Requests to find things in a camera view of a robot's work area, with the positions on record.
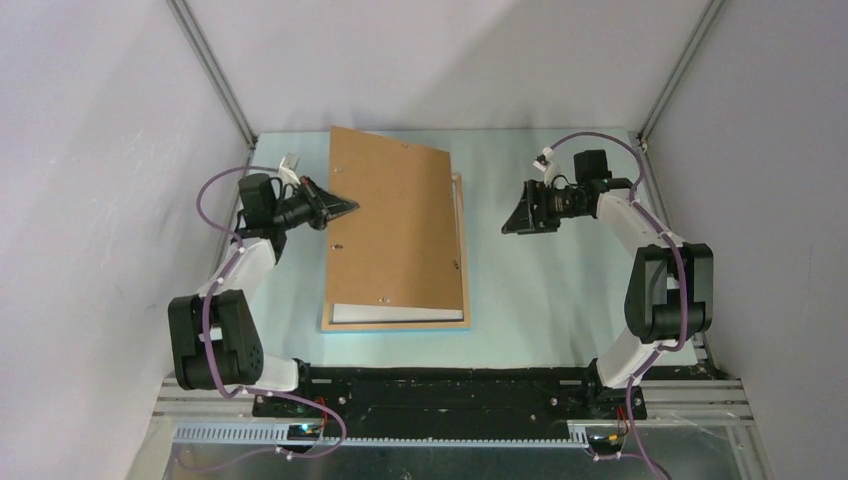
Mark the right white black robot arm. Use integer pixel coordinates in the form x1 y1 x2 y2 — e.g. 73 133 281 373
501 147 714 418

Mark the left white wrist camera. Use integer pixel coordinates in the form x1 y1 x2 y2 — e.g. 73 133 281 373
277 153 300 187

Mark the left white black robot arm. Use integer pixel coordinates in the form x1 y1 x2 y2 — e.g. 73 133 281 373
167 168 359 417

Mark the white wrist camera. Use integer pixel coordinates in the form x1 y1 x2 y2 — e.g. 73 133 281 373
277 153 300 187
533 147 560 185

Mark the light blue table mat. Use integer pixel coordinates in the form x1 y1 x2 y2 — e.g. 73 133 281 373
250 128 638 368

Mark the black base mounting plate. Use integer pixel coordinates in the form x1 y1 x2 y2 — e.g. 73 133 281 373
295 366 647 442

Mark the left aluminium corner post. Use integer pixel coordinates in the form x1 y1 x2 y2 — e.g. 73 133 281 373
165 0 257 150

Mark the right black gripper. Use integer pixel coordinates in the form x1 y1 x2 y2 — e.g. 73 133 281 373
501 179 588 235

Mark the landscape photo print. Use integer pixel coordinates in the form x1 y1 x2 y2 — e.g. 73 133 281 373
325 180 463 322

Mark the brown fibreboard backing board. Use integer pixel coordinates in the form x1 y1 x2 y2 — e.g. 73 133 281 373
325 127 464 317

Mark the right aluminium corner post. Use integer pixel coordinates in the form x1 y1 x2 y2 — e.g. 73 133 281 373
637 0 728 148

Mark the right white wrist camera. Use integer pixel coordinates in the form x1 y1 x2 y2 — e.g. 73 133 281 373
533 147 560 185

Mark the aluminium rail frame front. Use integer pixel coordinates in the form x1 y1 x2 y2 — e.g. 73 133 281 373
153 378 754 450

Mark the light wooden picture frame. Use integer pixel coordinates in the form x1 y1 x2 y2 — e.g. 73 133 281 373
320 173 472 333

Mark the aluminium corner post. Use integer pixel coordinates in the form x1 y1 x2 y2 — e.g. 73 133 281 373
165 0 257 150
637 0 728 148

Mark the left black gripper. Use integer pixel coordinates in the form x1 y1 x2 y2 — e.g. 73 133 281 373
270 176 358 232

